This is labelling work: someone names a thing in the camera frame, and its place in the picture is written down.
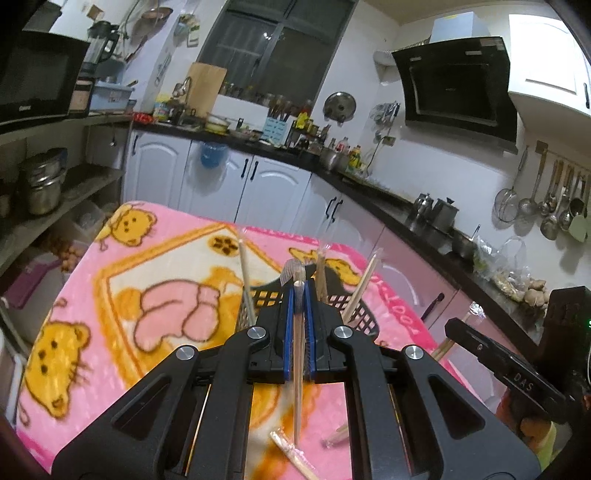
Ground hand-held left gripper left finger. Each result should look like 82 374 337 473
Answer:
51 281 296 480

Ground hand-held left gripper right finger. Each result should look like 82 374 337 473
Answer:
302 279 541 480

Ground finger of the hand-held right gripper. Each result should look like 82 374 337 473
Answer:
444 318 575 423

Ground dark green perforated utensil holder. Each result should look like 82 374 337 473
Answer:
235 284 382 348

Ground plastic bags of food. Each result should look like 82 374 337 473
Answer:
471 235 550 308

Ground hanging steel ladle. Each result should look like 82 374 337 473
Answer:
519 152 549 219
539 159 565 241

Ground black cooking pot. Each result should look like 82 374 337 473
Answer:
450 226 481 259

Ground black countertop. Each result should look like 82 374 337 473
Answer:
131 122 550 319

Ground pink printed blanket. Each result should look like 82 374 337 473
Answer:
16 200 499 480

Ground steel kettle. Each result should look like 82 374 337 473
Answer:
411 193 435 223

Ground steel bowl pot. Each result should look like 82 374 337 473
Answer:
318 148 348 172

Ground blue plastic bag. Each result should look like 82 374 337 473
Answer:
199 142 229 168

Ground spice rack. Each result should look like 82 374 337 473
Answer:
288 117 324 151

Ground blue knife block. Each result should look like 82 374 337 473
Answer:
264 104 291 144

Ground white kitchen cabinets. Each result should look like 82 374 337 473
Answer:
124 129 550 370

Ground steel pot lid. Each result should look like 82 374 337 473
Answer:
323 91 357 124

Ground clear plastic container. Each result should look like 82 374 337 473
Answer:
76 200 107 232

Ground pile of brown eggs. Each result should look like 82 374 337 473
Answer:
48 235 88 273

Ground wooden shelf unit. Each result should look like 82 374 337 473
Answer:
0 113 132 278

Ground wooden cutting board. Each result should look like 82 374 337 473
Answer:
185 62 228 110

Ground purple lidded container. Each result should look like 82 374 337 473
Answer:
4 258 65 333

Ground black range hood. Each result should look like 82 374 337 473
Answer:
392 37 519 154

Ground stack of steel pots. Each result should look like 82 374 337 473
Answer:
21 148 68 216

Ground dark kitchen window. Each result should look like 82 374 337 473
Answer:
198 0 358 104

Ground blue plastic basket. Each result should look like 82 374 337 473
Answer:
90 83 137 114

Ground brown and black canister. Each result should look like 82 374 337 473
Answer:
69 79 95 115

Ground blender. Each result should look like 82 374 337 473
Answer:
81 21 120 81

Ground black microwave oven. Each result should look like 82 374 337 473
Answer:
0 32 90 134

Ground hanging wire strainer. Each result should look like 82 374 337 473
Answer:
494 145 529 224

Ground white wall cabinet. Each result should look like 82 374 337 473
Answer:
508 14 591 125

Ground range hood duct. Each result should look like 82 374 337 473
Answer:
429 10 490 44

